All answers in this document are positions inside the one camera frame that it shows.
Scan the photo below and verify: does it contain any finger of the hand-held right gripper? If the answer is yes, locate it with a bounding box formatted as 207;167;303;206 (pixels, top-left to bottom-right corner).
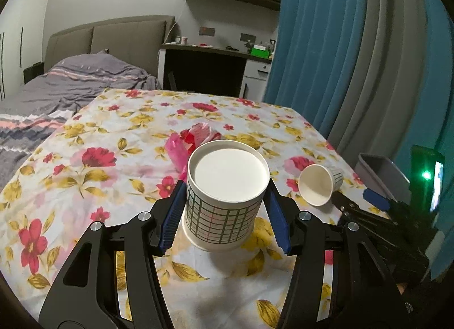
331;190;398;227
362;189;400;212

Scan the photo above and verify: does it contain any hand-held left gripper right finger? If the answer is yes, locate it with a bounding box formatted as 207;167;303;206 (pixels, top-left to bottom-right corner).
263;178;415;329

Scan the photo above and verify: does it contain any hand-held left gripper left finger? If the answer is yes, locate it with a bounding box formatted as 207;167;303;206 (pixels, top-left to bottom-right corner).
38;180;188;329

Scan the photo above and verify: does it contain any grey trash bin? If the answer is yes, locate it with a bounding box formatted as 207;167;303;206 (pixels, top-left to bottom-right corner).
355;152;414;205

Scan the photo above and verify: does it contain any small grid paper cup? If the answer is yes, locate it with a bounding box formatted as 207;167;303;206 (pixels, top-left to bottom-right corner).
298;164;343;207

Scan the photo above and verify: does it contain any large grid paper cup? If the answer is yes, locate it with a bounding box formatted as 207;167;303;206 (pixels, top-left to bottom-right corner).
180;140;271;252

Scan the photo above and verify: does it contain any pink plastic wrapper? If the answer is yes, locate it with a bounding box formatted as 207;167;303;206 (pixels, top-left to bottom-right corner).
165;132;188;181

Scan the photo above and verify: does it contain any red white plastic wrapper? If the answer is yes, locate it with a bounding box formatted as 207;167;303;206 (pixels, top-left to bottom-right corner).
180;121;222;150

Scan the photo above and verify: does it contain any floral tablecloth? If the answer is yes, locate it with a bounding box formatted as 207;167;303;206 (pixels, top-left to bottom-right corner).
0;88;401;329

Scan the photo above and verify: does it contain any grey curtain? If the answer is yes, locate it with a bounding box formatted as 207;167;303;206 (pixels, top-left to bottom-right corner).
326;0;454;159

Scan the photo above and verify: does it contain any blue curtain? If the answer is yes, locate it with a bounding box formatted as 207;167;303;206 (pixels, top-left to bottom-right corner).
262;0;377;138

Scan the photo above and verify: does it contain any dark top desk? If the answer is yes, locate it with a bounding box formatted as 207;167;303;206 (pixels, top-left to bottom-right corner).
158;43;274;100

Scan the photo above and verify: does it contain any grey striped blanket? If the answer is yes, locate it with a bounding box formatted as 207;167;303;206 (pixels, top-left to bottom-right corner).
0;53;162;188

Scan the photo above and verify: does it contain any grey padded headboard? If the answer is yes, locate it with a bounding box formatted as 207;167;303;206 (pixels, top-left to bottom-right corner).
44;15;176;77

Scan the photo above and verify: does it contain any black nightstand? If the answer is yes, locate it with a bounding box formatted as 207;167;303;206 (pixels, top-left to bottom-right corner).
23;61;45;85

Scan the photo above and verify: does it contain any white wardrobe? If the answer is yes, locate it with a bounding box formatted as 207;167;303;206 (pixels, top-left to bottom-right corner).
0;20;25;102

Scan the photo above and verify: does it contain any white hanging cable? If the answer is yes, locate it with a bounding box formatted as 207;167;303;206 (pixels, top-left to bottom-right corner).
170;0;208;46

